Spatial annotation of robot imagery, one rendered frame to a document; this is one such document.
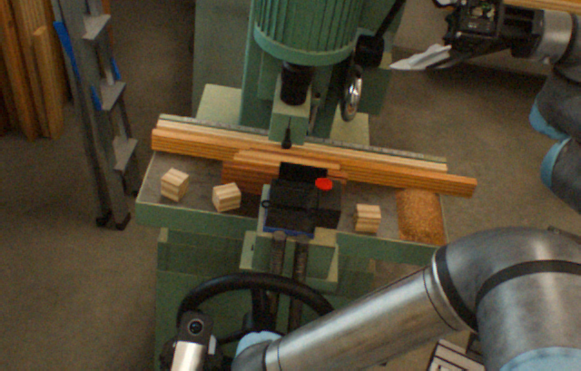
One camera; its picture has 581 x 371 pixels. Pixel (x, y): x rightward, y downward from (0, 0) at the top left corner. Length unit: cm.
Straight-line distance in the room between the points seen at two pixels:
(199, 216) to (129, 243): 116
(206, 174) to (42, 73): 143
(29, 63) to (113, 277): 89
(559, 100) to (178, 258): 75
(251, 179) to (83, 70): 91
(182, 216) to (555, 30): 70
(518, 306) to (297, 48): 62
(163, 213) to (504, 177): 206
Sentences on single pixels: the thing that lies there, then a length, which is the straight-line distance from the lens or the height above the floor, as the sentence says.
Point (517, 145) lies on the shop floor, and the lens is 326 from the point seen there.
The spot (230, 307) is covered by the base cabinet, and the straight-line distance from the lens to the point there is 140.
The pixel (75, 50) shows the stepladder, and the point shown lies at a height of 72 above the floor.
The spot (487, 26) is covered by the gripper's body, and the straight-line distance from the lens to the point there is 97.
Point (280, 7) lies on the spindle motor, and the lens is 103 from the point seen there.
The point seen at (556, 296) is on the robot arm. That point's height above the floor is 136.
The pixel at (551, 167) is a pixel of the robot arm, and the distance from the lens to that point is 138.
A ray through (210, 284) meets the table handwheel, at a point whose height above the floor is 92.
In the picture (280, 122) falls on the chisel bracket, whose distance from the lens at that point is 117.
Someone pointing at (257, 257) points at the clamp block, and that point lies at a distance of 112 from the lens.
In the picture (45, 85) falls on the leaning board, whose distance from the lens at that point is 263.
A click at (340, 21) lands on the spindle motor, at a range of 104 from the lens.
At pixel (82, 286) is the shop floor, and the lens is 224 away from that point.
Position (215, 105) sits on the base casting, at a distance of 162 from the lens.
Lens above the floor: 175
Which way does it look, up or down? 41 degrees down
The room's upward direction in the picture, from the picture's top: 11 degrees clockwise
